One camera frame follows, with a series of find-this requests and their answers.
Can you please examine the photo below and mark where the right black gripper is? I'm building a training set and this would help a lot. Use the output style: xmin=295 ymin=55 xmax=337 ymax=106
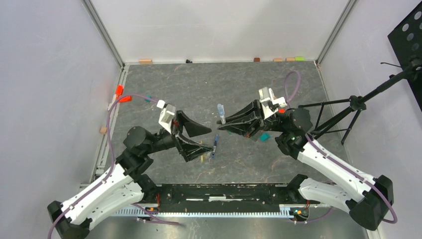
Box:
xmin=217 ymin=99 xmax=287 ymax=137

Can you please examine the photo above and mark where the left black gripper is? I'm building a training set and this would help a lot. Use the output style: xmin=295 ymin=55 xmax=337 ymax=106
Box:
xmin=143 ymin=110 xmax=213 ymax=160

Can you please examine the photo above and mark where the blue white pen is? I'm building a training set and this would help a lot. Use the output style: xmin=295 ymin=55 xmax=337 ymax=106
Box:
xmin=217 ymin=104 xmax=226 ymax=124

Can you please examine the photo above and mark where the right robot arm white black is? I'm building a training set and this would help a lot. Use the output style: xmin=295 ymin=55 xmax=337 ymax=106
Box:
xmin=217 ymin=99 xmax=398 ymax=231

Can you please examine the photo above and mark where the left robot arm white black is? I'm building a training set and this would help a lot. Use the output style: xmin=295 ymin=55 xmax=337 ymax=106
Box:
xmin=47 ymin=110 xmax=213 ymax=239

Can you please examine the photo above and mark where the dark blue pen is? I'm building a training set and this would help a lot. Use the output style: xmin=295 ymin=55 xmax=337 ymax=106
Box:
xmin=211 ymin=133 xmax=219 ymax=159

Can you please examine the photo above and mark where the teal block near baseplate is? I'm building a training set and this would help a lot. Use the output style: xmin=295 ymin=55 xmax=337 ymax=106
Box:
xmin=259 ymin=133 xmax=271 ymax=142

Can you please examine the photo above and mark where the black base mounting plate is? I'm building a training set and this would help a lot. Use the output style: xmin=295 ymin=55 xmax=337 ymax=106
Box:
xmin=138 ymin=183 xmax=308 ymax=214

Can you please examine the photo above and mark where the red curved block left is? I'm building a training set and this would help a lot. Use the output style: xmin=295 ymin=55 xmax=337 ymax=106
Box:
xmin=117 ymin=96 xmax=132 ymax=103

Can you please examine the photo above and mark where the red block upper left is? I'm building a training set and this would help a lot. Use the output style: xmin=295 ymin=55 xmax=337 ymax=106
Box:
xmin=115 ymin=85 xmax=124 ymax=97

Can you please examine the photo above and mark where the tan block back left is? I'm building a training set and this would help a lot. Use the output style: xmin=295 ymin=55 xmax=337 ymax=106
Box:
xmin=138 ymin=59 xmax=153 ymax=65

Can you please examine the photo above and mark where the black tripod stand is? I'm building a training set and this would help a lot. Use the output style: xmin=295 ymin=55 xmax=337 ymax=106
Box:
xmin=299 ymin=57 xmax=422 ymax=145

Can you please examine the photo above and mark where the black perforated panel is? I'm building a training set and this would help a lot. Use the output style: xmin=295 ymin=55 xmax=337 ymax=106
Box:
xmin=388 ymin=2 xmax=422 ymax=108

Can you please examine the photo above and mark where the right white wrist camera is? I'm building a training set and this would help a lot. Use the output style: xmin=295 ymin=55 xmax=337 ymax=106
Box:
xmin=258 ymin=87 xmax=287 ymax=120

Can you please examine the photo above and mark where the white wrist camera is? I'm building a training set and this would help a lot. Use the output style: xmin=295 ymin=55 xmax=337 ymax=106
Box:
xmin=258 ymin=87 xmax=287 ymax=120
xmin=156 ymin=100 xmax=176 ymax=133

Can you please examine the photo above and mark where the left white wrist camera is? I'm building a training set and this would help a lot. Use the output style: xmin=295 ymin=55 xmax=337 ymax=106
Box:
xmin=156 ymin=100 xmax=176 ymax=133

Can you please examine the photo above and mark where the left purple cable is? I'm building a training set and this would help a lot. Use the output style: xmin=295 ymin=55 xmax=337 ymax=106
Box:
xmin=47 ymin=94 xmax=159 ymax=239

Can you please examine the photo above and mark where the toothed aluminium rail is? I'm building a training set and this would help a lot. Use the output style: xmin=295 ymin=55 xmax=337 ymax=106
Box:
xmin=112 ymin=206 xmax=308 ymax=219

